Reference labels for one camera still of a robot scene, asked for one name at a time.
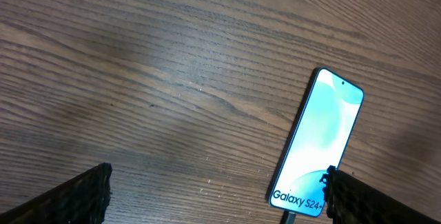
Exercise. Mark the blue Samsung Galaxy smartphone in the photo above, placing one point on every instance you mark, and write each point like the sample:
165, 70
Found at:
317, 140

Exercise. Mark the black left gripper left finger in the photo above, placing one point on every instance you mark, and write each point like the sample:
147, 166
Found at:
82, 199

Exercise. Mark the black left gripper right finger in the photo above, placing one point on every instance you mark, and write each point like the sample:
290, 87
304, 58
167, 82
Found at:
350, 201

